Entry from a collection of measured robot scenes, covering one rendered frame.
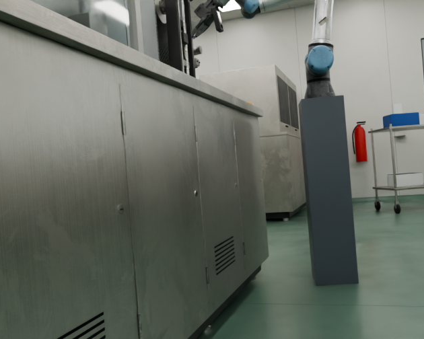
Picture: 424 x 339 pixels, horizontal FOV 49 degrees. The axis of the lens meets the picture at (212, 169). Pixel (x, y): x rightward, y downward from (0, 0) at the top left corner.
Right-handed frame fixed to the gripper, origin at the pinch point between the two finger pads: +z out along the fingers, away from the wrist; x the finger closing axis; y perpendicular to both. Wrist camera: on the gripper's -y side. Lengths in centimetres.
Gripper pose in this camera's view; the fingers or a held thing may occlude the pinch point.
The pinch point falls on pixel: (194, 36)
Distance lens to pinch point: 240.2
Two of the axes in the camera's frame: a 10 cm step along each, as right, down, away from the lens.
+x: -3.1, 0.2, -9.5
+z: -6.7, 7.0, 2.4
